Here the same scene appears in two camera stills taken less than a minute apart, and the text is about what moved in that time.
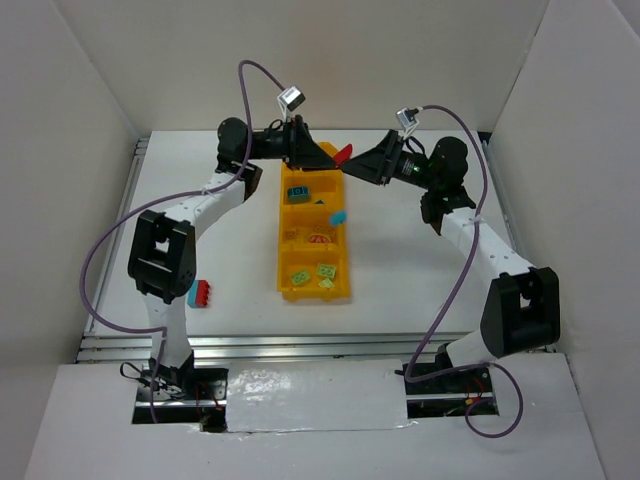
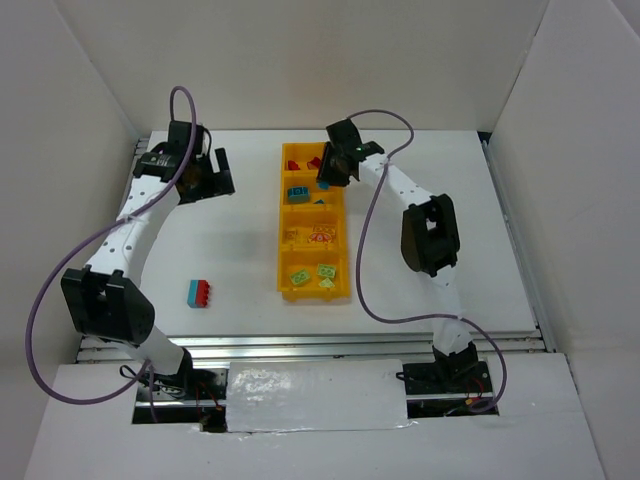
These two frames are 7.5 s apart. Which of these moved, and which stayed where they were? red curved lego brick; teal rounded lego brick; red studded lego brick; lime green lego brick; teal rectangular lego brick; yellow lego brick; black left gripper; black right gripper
Moved: red curved lego brick; black left gripper; black right gripper
Stayed: teal rounded lego brick; red studded lego brick; lime green lego brick; teal rectangular lego brick; yellow lego brick
